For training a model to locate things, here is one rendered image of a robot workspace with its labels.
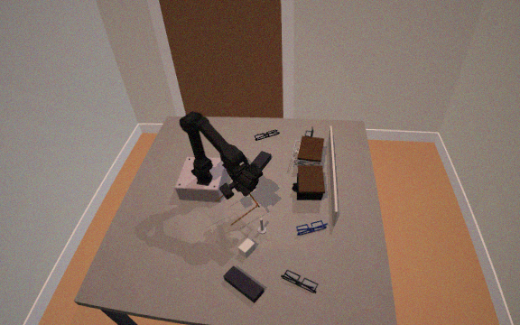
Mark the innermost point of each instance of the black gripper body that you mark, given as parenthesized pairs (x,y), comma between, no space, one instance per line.
(227,189)

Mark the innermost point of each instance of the blue wire-frame glasses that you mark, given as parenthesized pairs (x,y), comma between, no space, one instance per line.
(316,226)

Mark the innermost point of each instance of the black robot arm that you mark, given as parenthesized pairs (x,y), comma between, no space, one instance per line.
(231,156)

